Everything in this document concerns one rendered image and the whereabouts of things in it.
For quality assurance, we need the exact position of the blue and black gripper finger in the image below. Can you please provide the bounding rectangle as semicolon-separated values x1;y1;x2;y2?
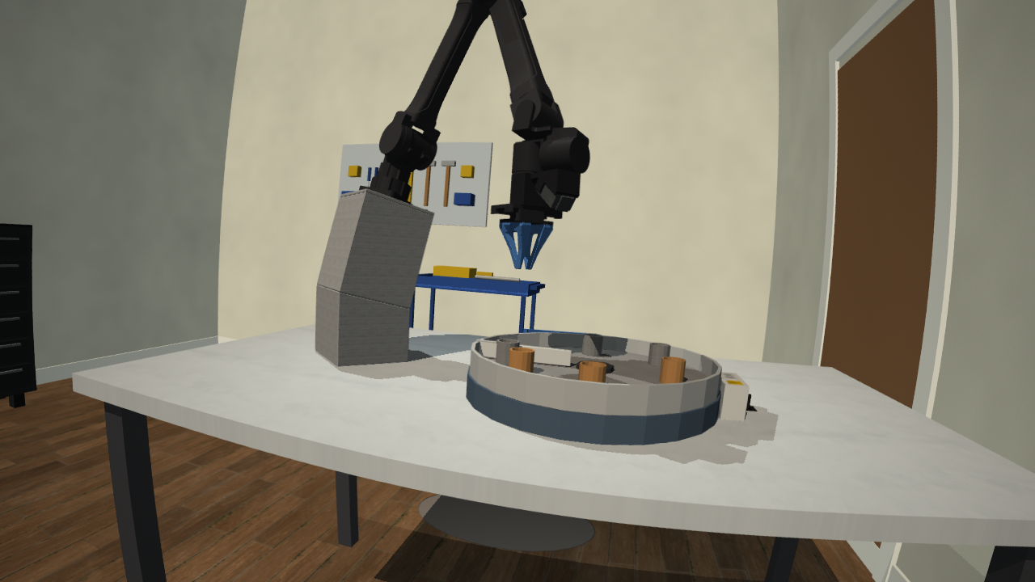
524;225;553;270
499;222;531;269

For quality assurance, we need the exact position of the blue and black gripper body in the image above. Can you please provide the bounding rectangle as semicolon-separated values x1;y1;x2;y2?
491;178;563;226

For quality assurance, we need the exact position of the grey metal ring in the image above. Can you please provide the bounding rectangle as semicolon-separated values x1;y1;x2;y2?
648;343;670;366
496;339;520;365
582;333;603;356

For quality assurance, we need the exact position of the bronze bushing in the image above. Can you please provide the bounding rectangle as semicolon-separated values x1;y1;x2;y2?
578;361;607;383
509;348;534;373
659;356;686;384

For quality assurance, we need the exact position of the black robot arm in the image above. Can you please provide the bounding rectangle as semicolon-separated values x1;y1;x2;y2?
359;0;590;212

